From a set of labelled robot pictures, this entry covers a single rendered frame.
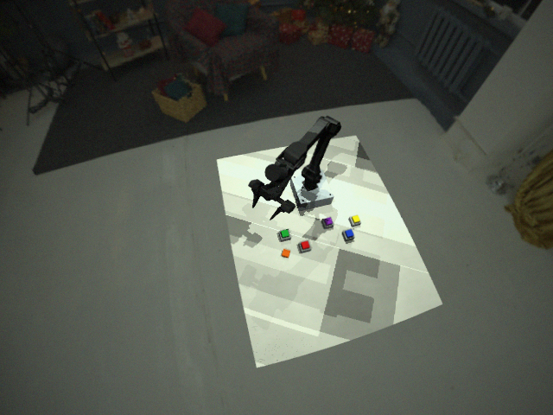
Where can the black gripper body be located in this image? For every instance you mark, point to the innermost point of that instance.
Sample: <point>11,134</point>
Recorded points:
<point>287,206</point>

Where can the yellow button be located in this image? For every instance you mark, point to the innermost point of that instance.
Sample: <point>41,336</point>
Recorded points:
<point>354,220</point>

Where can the red button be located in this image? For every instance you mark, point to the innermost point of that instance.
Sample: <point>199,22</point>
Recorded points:
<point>305,246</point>

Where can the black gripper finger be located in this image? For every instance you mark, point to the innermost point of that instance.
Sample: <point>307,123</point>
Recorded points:
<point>256,197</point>
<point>279,210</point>

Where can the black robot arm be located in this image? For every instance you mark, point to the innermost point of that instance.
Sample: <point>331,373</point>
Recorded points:
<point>295,156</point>

